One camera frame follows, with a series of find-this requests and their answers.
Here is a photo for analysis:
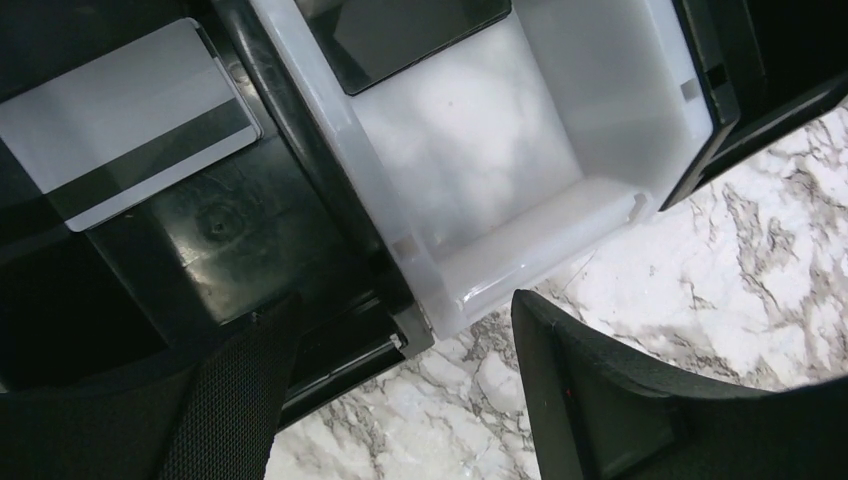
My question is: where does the black white card tray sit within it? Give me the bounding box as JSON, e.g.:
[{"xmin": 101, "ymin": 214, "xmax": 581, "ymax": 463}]
[{"xmin": 1, "ymin": 1, "xmax": 847, "ymax": 427}]

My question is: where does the white magnetic stripe card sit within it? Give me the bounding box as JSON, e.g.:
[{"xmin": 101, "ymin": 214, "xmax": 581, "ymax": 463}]
[{"xmin": 1, "ymin": 18, "xmax": 262, "ymax": 232}]

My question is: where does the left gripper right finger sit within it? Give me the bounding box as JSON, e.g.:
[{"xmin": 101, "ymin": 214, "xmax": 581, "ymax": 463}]
[{"xmin": 511, "ymin": 290, "xmax": 847, "ymax": 479}]

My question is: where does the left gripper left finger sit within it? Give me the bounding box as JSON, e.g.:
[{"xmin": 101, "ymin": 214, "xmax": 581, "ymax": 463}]
[{"xmin": 1, "ymin": 295, "xmax": 302, "ymax": 479}]

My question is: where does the black credit card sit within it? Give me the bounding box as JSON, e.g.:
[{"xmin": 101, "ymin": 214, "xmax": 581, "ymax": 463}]
[{"xmin": 296, "ymin": 0, "xmax": 512, "ymax": 95}]

